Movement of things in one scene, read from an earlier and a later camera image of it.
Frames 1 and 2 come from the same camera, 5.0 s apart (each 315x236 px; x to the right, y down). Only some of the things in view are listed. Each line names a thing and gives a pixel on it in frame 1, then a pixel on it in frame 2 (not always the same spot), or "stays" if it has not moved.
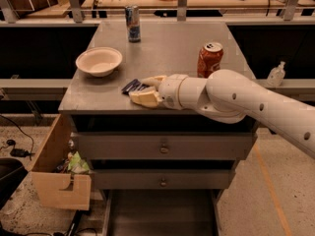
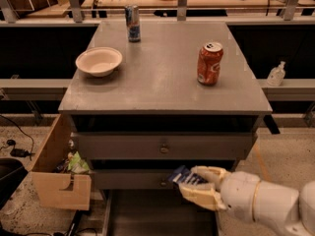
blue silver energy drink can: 132,17 stays
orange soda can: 209,59 stays
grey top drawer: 165,146 stays
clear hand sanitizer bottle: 277,75 stays
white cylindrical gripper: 170,89 -> 238,192
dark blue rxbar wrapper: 133,86 -> 185,175
